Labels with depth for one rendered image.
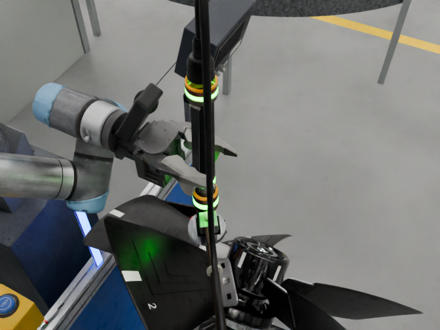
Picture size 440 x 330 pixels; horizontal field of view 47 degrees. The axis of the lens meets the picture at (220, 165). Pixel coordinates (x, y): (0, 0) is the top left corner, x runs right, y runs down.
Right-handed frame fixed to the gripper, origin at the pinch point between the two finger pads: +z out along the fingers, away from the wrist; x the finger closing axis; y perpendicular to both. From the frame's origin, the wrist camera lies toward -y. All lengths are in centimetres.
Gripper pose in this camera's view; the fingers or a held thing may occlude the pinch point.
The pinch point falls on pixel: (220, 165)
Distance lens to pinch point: 76.4
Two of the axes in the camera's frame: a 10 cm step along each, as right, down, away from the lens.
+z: 8.8, 3.6, -3.0
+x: -4.7, 6.8, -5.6
